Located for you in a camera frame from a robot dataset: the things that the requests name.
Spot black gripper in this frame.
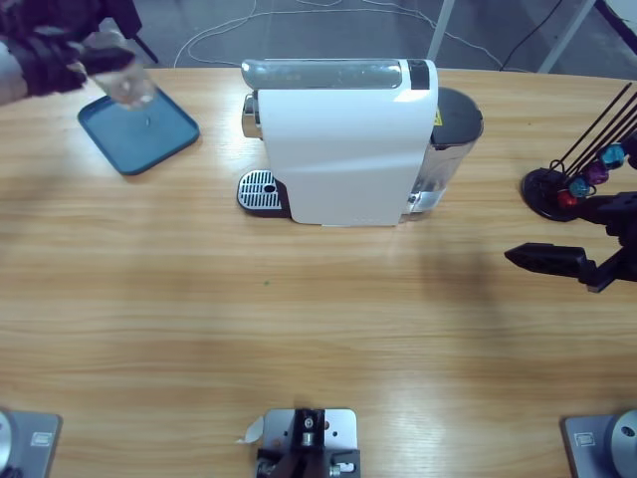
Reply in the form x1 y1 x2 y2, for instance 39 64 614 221
19 29 138 98
504 190 637 295

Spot clear drinking glass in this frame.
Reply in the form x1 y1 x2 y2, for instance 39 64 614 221
82 27 158 113

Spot white capsule coffee machine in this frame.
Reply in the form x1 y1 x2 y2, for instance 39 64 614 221
241 58 440 229

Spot black chair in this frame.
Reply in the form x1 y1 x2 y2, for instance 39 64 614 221
0 0 160 69

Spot black capsule holder with rods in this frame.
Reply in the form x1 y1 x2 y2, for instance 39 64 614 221
521 83 637 223

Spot blue plastic tray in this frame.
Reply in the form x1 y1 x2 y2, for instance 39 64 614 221
77 87 201 176

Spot black drip tray silver grille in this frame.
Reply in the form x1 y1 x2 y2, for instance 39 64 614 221
236 167 293 220

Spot dark metal bar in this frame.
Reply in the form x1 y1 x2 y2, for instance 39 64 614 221
596 0 637 51

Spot white paper tag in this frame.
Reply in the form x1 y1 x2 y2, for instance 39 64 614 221
235 416 267 445

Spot white floor cable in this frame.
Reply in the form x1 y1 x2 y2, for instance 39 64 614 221
173 0 504 69

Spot black floor cable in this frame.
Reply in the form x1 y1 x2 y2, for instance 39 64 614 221
500 0 559 71

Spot white metal frame leg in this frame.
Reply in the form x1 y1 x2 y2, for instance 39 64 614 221
427 0 457 64
539 0 596 74

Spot grey camera mount with post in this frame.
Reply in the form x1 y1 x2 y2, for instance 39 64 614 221
256 407 362 478

